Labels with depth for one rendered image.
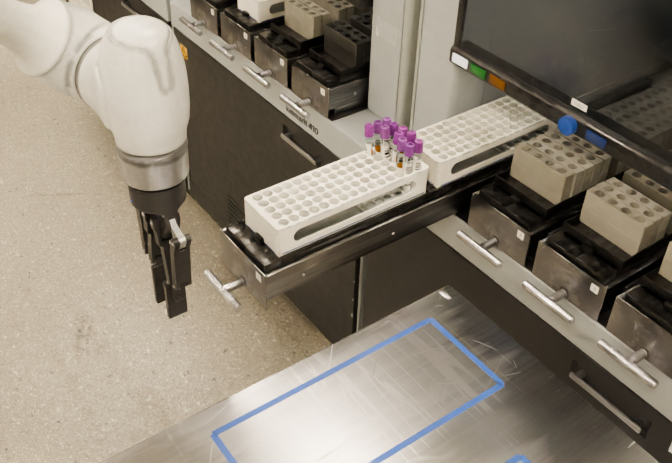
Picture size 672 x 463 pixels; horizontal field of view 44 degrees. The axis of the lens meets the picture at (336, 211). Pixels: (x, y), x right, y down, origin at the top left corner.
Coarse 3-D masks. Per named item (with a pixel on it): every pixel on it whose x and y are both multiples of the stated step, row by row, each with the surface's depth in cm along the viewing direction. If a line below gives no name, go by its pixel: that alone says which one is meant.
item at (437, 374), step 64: (384, 320) 114; (448, 320) 114; (256, 384) 104; (320, 384) 105; (384, 384) 105; (448, 384) 105; (512, 384) 106; (128, 448) 96; (192, 448) 97; (256, 448) 97; (320, 448) 97; (384, 448) 97; (448, 448) 98; (512, 448) 98; (576, 448) 98; (640, 448) 98
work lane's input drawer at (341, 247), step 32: (512, 160) 148; (448, 192) 141; (384, 224) 133; (416, 224) 138; (224, 256) 133; (256, 256) 124; (288, 256) 125; (320, 256) 128; (352, 256) 132; (224, 288) 128; (256, 288) 127; (288, 288) 127
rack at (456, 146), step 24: (456, 120) 148; (480, 120) 148; (504, 120) 148; (528, 120) 149; (432, 144) 141; (456, 144) 142; (480, 144) 141; (504, 144) 148; (432, 168) 139; (456, 168) 146
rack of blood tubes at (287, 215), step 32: (352, 160) 138; (384, 160) 137; (256, 192) 129; (288, 192) 129; (320, 192) 131; (352, 192) 130; (384, 192) 132; (416, 192) 137; (256, 224) 127; (288, 224) 123; (320, 224) 132; (352, 224) 131
